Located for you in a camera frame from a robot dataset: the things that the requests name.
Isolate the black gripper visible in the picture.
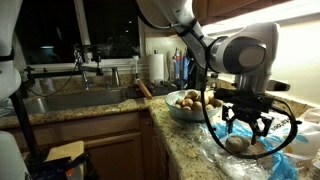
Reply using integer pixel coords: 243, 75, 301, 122
220, 103, 275, 146

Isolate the blue clear plastic potato bag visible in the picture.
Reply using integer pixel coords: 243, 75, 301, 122
199, 111, 320, 180

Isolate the glass bowl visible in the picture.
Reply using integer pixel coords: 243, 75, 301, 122
164, 89, 224, 122

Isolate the white plastic bag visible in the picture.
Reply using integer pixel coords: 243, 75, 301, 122
299, 107, 320, 125

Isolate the dark countertop appliance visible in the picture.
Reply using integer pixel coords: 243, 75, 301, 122
188, 49, 209, 92

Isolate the black dish mat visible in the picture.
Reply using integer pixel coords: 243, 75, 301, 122
127, 83, 178, 100

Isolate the white paper towel roll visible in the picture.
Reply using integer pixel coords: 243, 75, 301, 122
147, 53, 166, 84

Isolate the wooden rolling pin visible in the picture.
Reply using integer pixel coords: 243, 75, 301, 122
134, 78, 154, 101

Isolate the under-cabinet strip light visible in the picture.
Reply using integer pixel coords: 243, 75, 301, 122
201, 0, 320, 36

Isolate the white dish brush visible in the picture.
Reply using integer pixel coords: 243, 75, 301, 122
132, 54, 141, 81

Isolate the wooden base cabinet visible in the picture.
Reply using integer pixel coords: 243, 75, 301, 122
0, 109, 181, 180

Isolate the steel soap dispenser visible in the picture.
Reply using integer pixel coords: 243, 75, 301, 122
110, 66, 121, 87

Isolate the silver faucet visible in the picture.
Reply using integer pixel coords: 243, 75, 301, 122
73, 49, 92, 92

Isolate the steel kitchen sink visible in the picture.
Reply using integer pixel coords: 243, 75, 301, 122
23, 87, 130, 115

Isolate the cardboard box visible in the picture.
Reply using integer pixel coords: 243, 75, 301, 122
44, 140, 86, 180

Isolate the black orange tool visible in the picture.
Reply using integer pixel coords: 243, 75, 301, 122
28, 151, 98, 180

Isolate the black stand pole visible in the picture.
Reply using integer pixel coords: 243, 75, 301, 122
9, 89, 44, 164

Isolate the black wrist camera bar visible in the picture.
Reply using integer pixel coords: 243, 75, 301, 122
214, 87, 275, 114

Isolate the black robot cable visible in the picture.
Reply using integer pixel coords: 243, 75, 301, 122
134, 0, 303, 160

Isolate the dark window with white frame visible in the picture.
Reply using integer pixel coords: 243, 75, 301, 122
14, 0, 147, 72

